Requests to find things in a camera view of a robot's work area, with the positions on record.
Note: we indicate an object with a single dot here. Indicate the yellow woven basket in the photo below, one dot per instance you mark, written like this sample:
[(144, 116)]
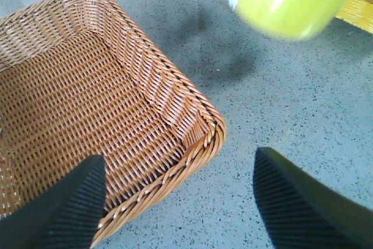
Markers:
[(357, 13)]

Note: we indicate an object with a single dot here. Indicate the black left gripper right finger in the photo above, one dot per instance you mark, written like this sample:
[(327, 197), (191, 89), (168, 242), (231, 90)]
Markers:
[(300, 212)]

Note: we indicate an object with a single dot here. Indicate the brown wicker basket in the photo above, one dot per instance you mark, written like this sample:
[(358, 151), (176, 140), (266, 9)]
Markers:
[(80, 78)]

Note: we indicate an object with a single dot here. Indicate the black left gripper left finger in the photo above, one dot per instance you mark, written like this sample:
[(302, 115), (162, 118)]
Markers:
[(65, 216)]

